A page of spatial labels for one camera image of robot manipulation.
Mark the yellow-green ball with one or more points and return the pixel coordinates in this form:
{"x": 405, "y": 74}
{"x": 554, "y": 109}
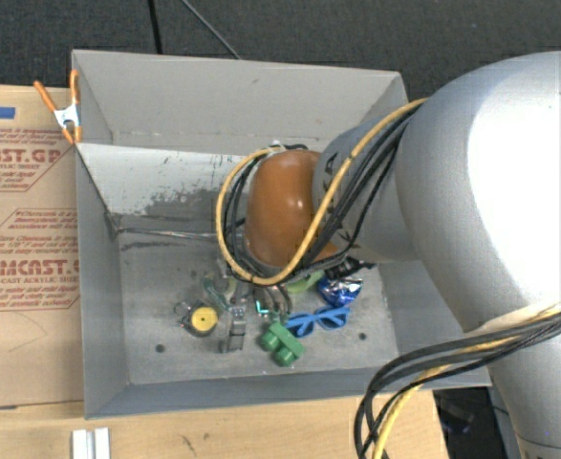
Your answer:
{"x": 305, "y": 283}

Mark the black cylinder on white bracket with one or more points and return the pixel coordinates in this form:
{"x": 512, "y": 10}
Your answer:
{"x": 348, "y": 266}

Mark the blue sunglasses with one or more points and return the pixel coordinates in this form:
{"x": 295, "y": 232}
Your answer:
{"x": 319, "y": 321}

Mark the brown cardboard board, red print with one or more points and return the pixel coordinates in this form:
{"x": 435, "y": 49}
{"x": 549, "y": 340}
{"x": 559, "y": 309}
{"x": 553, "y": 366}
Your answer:
{"x": 27, "y": 256}

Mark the shiny blue foil packet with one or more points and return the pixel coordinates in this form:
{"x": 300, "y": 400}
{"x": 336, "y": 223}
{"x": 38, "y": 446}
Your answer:
{"x": 341, "y": 290}

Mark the grey metal bin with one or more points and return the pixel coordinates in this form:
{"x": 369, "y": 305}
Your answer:
{"x": 175, "y": 266}

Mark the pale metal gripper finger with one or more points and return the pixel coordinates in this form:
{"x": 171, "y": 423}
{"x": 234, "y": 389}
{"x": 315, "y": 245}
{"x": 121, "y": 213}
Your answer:
{"x": 238, "y": 329}
{"x": 216, "y": 293}

